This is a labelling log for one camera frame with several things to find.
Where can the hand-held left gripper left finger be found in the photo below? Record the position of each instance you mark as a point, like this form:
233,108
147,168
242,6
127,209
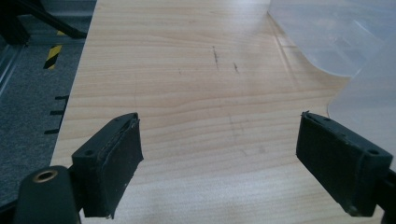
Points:
106,168

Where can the clear plastic bag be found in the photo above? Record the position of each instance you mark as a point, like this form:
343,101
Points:
345,53

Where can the black metal stand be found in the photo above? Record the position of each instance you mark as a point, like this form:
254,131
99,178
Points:
28,18

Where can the yellow black hazard tape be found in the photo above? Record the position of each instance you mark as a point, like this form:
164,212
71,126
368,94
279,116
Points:
52,56

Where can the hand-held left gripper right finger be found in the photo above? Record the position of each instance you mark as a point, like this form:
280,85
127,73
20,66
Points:
339,161

